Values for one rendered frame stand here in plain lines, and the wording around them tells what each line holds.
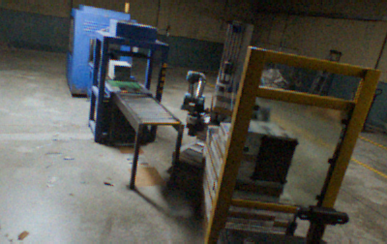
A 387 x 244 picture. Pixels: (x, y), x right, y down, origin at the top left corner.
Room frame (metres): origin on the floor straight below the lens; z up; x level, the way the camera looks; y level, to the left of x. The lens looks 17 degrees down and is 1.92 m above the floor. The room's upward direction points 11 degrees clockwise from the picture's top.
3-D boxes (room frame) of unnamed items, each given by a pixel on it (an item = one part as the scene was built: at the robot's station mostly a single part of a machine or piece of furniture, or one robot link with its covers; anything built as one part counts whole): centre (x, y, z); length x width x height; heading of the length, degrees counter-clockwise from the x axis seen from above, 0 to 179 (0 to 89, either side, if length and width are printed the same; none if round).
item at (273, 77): (11.27, -2.37, 0.85); 1.21 x 0.83 x 1.71; 28
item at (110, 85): (4.80, 1.14, 0.75); 0.70 x 0.65 x 0.10; 28
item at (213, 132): (2.94, -0.44, 0.42); 1.17 x 0.39 x 0.83; 7
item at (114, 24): (4.80, 1.14, 1.65); 0.60 x 0.45 x 0.20; 118
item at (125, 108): (3.78, 0.88, 0.74); 1.34 x 0.05 x 0.12; 28
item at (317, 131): (1.77, -0.59, 1.27); 0.57 x 0.01 x 0.65; 97
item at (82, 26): (7.21, 2.39, 1.04); 1.51 x 1.30 x 2.07; 28
